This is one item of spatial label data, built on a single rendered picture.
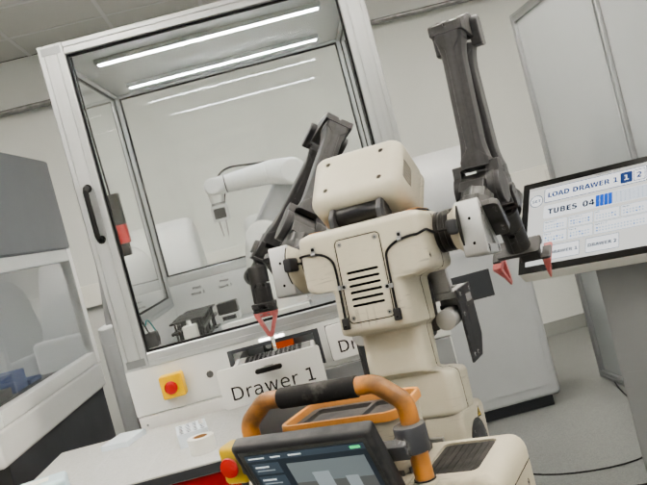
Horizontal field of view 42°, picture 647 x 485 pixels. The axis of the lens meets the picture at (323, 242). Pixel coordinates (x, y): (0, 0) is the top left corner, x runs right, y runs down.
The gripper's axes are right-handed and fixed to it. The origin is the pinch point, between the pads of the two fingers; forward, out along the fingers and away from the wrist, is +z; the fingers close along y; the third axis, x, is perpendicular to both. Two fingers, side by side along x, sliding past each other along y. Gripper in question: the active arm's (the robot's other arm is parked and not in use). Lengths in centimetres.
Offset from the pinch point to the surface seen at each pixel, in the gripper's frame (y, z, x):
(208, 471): 35.8, 27.2, -17.9
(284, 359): 10.1, 7.0, 3.3
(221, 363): -23.0, 7.3, -19.3
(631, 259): 17, -1, 99
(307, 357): 9.9, 7.8, 9.6
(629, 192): 9, -18, 105
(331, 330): -22.2, 4.3, 16.5
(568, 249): 6, -6, 86
